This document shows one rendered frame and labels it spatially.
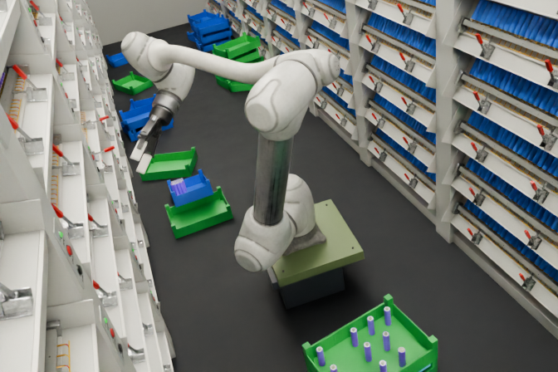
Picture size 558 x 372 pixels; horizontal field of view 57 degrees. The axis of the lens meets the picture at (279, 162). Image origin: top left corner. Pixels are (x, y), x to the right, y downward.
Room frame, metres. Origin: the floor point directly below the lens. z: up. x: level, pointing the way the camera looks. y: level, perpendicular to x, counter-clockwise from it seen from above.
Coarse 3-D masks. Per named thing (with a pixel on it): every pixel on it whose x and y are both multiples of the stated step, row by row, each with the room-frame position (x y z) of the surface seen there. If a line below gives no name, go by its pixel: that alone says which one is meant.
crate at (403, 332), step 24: (336, 336) 0.95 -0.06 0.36; (360, 336) 0.96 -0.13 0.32; (408, 336) 0.92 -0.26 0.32; (432, 336) 0.85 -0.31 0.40; (312, 360) 0.90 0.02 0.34; (336, 360) 0.89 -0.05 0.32; (360, 360) 0.88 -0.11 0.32; (384, 360) 0.86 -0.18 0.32; (408, 360) 0.85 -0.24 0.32; (432, 360) 0.83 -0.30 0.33
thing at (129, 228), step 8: (120, 184) 1.95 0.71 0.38; (120, 192) 1.92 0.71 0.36; (120, 200) 1.85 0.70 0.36; (128, 200) 1.85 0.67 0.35; (128, 208) 1.77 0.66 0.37; (128, 216) 1.73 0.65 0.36; (128, 224) 1.67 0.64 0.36; (128, 232) 1.61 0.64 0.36; (136, 240) 1.57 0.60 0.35; (136, 248) 1.51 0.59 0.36
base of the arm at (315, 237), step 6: (318, 228) 1.52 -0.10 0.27; (306, 234) 1.47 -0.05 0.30; (312, 234) 1.48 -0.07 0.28; (318, 234) 1.49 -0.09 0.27; (294, 240) 1.46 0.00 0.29; (300, 240) 1.46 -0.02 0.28; (306, 240) 1.46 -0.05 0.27; (312, 240) 1.47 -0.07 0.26; (318, 240) 1.47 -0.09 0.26; (324, 240) 1.46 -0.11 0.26; (294, 246) 1.46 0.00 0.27; (300, 246) 1.45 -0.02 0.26; (306, 246) 1.46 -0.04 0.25; (288, 252) 1.44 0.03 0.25
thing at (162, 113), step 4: (152, 108) 1.61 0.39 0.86; (156, 108) 1.60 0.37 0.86; (160, 108) 1.59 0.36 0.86; (152, 112) 1.59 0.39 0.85; (156, 112) 1.58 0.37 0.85; (160, 112) 1.58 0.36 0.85; (164, 112) 1.58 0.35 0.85; (168, 112) 1.59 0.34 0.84; (160, 116) 1.57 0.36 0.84; (164, 116) 1.58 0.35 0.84; (168, 116) 1.58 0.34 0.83; (172, 116) 1.60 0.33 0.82; (160, 120) 1.58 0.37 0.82; (164, 120) 1.57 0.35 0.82; (168, 120) 1.58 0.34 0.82; (156, 124) 1.55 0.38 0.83; (160, 124) 1.58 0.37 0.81; (164, 124) 1.59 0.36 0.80; (168, 124) 1.58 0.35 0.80
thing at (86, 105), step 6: (84, 102) 1.94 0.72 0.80; (90, 102) 1.95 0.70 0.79; (84, 108) 1.94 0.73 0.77; (90, 108) 1.95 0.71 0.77; (84, 114) 1.90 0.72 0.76; (90, 114) 1.91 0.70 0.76; (84, 120) 1.84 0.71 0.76; (96, 126) 1.79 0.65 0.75; (84, 132) 1.73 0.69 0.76; (90, 132) 1.73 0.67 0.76; (96, 132) 1.74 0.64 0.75; (90, 138) 1.68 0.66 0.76; (96, 138) 1.69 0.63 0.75; (90, 144) 1.63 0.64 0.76; (96, 144) 1.63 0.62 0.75; (96, 150) 1.58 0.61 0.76; (96, 162) 1.50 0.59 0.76; (102, 168) 1.46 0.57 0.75; (102, 174) 1.37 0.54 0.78
